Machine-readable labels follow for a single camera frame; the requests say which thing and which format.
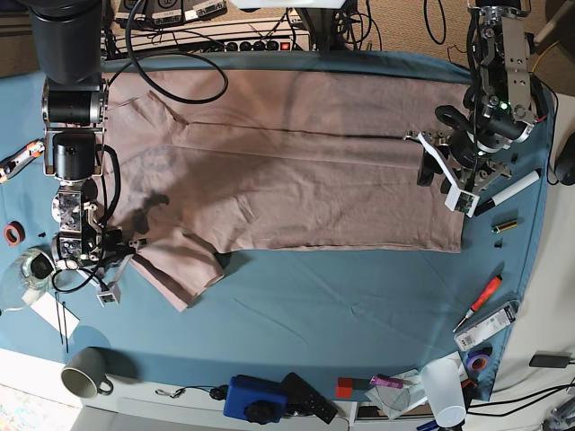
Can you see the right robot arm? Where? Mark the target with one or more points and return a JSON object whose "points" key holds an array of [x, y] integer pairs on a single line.
{"points": [[68, 37]]}

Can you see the clear tape roll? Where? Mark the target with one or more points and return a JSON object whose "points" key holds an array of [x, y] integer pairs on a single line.
{"points": [[26, 280]]}

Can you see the purple tape roll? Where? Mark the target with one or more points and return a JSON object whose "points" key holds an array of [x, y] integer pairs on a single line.
{"points": [[477, 360]]}

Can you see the purple marker pen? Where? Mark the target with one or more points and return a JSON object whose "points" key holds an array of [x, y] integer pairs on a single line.
{"points": [[389, 382]]}

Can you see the red tape roll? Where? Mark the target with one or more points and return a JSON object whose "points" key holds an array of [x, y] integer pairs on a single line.
{"points": [[13, 233]]}

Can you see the white paper card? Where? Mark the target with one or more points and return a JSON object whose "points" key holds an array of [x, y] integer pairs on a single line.
{"points": [[45, 307]]}

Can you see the orange screwdriver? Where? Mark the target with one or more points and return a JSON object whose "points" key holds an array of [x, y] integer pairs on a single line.
{"points": [[486, 293]]}

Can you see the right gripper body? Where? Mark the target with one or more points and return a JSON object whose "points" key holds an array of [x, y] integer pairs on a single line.
{"points": [[114, 252]]}

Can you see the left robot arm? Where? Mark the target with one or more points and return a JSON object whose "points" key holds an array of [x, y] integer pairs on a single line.
{"points": [[502, 105]]}

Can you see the clear plastic package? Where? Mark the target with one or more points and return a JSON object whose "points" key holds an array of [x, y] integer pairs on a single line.
{"points": [[475, 333]]}

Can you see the pinkish-brown T-shirt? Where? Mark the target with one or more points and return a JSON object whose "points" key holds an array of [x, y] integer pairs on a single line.
{"points": [[284, 160]]}

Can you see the black power adapter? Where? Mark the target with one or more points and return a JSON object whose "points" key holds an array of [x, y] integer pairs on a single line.
{"points": [[554, 361]]}

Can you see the red black block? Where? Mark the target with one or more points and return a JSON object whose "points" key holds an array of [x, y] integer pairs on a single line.
{"points": [[346, 387]]}

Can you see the blue box device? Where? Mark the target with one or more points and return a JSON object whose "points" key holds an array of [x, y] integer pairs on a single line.
{"points": [[255, 400]]}

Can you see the black remote control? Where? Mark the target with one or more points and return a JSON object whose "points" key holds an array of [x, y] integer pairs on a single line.
{"points": [[304, 400]]}

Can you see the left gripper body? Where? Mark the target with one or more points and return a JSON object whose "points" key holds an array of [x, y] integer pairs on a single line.
{"points": [[459, 159]]}

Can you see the white plastic cup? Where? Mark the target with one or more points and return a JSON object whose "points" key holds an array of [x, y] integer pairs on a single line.
{"points": [[441, 382]]}

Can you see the orange white utility knife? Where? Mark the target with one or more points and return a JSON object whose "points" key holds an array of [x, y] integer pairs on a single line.
{"points": [[13, 164]]}

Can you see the blue table cloth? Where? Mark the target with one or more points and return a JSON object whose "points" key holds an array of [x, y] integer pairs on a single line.
{"points": [[321, 314]]}

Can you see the white power strip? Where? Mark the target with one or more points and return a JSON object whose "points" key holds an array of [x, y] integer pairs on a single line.
{"points": [[266, 34]]}

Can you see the white black marker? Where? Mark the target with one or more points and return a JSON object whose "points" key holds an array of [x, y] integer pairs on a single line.
{"points": [[509, 192]]}

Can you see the black cable tie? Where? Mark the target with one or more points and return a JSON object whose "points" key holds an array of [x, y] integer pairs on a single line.
{"points": [[61, 322]]}

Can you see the black computer mouse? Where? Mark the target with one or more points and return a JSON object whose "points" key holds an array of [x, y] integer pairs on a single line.
{"points": [[564, 167]]}

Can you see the grey ceramic mug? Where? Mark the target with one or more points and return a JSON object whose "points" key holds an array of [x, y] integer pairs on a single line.
{"points": [[85, 375]]}

